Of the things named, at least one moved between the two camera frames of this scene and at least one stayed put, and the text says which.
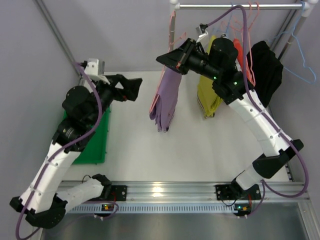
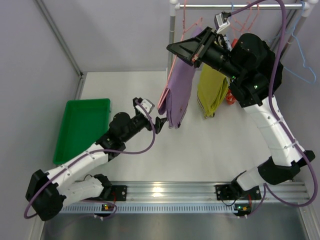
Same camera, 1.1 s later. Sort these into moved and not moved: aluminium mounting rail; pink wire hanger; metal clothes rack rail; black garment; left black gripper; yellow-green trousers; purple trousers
Moved: pink wire hanger; purple trousers; left black gripper
Not moved: black garment; metal clothes rack rail; yellow-green trousers; aluminium mounting rail
